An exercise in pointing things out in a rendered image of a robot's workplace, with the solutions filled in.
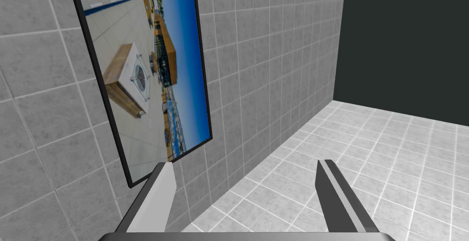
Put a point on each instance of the black framed wall picture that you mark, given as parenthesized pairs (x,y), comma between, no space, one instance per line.
(146,68)

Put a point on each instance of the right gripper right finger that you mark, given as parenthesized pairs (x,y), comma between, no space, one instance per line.
(339,204)

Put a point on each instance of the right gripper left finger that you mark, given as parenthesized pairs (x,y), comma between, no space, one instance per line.
(152,204)

